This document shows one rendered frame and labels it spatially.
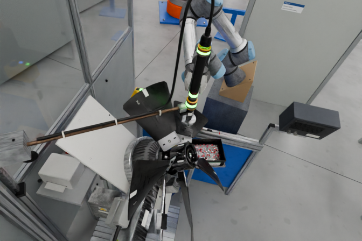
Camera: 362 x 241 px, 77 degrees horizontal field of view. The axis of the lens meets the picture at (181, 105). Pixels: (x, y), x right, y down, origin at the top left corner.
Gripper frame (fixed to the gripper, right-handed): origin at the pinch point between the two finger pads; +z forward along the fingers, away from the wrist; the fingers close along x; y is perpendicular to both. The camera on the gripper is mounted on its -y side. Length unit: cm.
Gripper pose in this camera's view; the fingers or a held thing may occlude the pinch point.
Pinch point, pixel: (194, 87)
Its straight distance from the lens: 82.1
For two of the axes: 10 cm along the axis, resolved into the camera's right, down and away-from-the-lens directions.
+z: -1.8, 6.9, -7.0
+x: -9.7, -2.2, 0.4
